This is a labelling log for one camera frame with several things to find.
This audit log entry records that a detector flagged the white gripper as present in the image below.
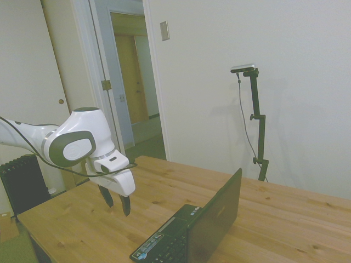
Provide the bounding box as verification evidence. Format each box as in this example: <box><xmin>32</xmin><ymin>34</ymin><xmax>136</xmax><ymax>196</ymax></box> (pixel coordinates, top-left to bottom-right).
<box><xmin>84</xmin><ymin>163</ymin><xmax>137</xmax><ymax>218</ymax></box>

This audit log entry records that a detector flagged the black laptop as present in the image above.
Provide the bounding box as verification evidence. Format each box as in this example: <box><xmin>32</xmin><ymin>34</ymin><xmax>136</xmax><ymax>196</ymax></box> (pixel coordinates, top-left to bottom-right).
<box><xmin>129</xmin><ymin>167</ymin><xmax>243</xmax><ymax>263</ymax></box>

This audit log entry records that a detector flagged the black radiator heater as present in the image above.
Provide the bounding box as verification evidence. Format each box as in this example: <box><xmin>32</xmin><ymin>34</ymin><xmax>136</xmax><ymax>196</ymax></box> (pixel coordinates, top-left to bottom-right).
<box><xmin>0</xmin><ymin>153</ymin><xmax>52</xmax><ymax>216</ymax></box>

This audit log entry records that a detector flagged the brown cardboard box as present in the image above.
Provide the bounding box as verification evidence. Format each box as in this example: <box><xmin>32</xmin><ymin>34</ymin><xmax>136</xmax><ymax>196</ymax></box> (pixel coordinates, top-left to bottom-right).
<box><xmin>0</xmin><ymin>211</ymin><xmax>20</xmax><ymax>243</ymax></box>

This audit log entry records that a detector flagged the wooden hallway door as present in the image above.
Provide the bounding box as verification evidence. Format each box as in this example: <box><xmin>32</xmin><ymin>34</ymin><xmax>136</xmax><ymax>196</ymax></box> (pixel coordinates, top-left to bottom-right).
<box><xmin>114</xmin><ymin>33</ymin><xmax>149</xmax><ymax>124</ymax></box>

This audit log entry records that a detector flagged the white open door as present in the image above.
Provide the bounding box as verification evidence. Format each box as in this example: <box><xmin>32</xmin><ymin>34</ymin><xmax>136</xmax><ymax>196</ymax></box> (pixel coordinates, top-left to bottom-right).
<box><xmin>89</xmin><ymin>0</ymin><xmax>135</xmax><ymax>151</ymax></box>

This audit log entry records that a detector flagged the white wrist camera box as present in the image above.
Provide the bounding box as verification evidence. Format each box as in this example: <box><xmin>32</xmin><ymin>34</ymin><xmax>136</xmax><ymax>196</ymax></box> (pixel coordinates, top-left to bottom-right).
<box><xmin>93</xmin><ymin>154</ymin><xmax>130</xmax><ymax>174</ymax></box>

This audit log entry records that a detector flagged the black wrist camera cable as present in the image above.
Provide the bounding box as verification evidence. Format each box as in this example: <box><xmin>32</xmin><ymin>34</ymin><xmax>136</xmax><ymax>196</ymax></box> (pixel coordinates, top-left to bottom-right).
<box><xmin>0</xmin><ymin>116</ymin><xmax>138</xmax><ymax>178</ymax></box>

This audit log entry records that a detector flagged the grey camera cable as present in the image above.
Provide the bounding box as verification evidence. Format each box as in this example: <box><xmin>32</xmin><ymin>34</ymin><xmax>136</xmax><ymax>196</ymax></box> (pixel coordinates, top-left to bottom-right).
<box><xmin>235</xmin><ymin>72</ymin><xmax>261</xmax><ymax>165</ymax></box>

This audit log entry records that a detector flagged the black camera stand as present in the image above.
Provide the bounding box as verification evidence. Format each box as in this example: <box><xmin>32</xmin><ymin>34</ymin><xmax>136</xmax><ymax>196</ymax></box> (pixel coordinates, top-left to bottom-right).
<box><xmin>243</xmin><ymin>68</ymin><xmax>270</xmax><ymax>182</ymax></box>

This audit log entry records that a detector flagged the beige wall switch plate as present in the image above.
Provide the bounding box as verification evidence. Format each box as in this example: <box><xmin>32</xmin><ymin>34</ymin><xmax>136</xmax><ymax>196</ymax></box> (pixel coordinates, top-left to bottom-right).
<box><xmin>160</xmin><ymin>20</ymin><xmax>171</xmax><ymax>42</ymax></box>

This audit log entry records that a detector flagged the silver exterior camera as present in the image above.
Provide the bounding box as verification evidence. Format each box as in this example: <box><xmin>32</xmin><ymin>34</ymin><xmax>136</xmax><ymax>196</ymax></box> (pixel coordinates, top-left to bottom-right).
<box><xmin>230</xmin><ymin>63</ymin><xmax>257</xmax><ymax>74</ymax></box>

